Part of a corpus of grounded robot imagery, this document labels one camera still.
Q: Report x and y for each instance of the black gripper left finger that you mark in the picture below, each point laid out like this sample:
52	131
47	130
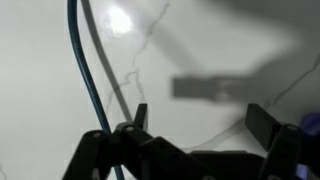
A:
156	150

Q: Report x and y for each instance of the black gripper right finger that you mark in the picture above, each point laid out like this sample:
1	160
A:
263	125

